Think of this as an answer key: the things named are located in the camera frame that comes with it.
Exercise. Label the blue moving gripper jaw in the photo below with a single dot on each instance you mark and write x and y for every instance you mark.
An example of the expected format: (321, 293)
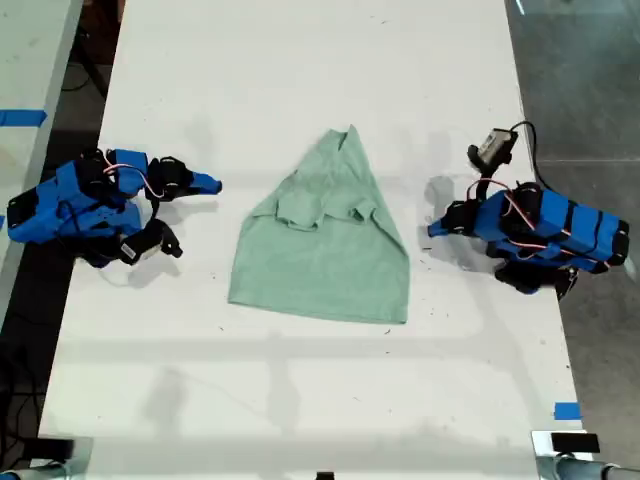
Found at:
(439, 234)
(205, 189)

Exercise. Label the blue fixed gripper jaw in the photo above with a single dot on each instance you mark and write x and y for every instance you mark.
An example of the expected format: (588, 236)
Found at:
(206, 179)
(440, 226)

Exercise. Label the pale green T-shirt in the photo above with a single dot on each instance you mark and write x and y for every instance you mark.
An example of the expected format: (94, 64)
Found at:
(325, 260)

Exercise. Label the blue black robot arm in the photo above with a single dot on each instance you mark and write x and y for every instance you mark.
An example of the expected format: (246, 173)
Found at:
(75, 200)
(575, 225)

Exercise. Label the long blue tape strip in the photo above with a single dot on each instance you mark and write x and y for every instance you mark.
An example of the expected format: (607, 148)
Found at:
(22, 117)

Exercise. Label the white side table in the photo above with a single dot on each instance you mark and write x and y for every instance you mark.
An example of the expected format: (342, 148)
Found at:
(30, 55)

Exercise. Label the short blue tape strip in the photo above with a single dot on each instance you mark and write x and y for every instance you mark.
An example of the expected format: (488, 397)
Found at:
(567, 411)

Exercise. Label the small black table edge clip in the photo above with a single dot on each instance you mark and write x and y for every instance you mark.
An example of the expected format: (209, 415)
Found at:
(325, 476)

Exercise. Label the grey metal pipe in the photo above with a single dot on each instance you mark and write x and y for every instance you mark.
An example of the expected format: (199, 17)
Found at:
(580, 470)

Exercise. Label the black box on grey clamp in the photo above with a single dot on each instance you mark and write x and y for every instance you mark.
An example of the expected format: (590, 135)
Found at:
(55, 448)

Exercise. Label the black camera stalk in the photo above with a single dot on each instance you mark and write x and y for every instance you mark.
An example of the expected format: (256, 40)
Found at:
(167, 240)
(482, 172)

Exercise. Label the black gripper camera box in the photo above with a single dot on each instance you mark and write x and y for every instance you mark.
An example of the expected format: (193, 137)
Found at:
(496, 146)
(140, 248)

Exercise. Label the black box on silver bracket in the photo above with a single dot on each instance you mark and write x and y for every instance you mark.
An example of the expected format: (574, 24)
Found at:
(575, 442)

